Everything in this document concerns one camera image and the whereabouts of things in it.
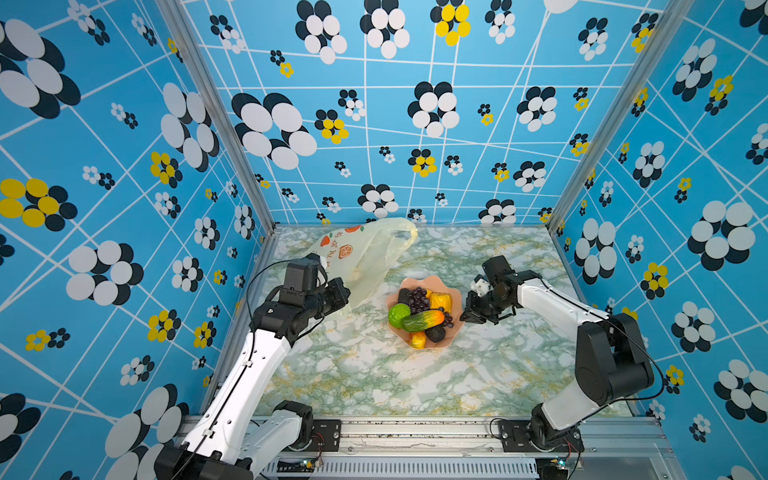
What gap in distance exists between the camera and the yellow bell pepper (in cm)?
91

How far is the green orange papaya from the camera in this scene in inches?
32.7

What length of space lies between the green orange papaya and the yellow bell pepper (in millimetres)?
48
